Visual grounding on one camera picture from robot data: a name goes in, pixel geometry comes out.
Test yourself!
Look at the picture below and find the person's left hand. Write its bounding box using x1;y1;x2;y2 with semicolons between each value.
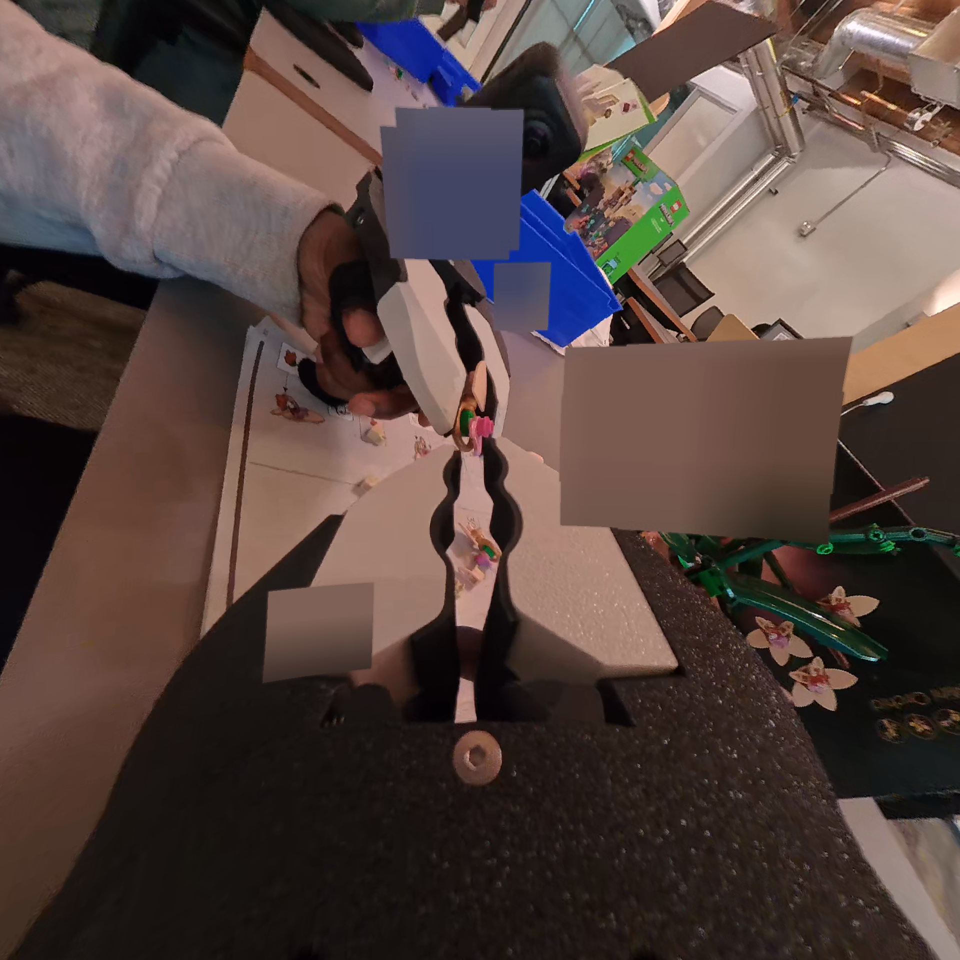
296;204;423;421

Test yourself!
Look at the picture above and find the pale green toy box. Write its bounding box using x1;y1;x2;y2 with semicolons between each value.
576;63;658;151

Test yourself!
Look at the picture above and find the white box with handle slot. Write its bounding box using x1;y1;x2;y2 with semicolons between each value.
243;11;387;166

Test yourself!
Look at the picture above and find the brick petal assembly with ring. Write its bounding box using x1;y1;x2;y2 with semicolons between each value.
459;517;502;573

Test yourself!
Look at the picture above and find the silver ventilation duct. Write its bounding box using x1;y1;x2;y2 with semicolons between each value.
750;0;960;162

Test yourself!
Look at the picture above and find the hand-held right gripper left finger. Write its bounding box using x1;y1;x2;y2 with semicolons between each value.
313;453;461;723

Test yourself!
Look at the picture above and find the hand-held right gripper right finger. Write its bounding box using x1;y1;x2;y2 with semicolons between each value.
476;438;682;721

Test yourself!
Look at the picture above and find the blue plastic bin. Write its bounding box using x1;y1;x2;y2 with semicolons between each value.
491;189;625;348
354;18;483;105

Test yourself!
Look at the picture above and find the brick instruction booklet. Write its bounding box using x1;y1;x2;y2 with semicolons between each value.
201;315;564;639

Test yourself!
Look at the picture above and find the black office chair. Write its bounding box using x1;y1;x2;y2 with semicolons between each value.
651;258;727;339

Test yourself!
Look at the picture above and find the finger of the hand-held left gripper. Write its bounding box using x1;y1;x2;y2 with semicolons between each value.
375;276;481;438
461;300;514;451

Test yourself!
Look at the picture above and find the gold brick ring piece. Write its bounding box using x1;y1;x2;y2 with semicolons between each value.
453;360;489;455

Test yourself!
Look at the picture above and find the person's left forearm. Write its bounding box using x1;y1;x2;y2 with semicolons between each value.
0;0;335;301

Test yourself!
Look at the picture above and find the black orchid toy box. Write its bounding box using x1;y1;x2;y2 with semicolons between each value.
656;337;960;822

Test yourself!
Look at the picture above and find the tan wooden table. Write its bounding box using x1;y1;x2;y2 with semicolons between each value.
843;306;960;406

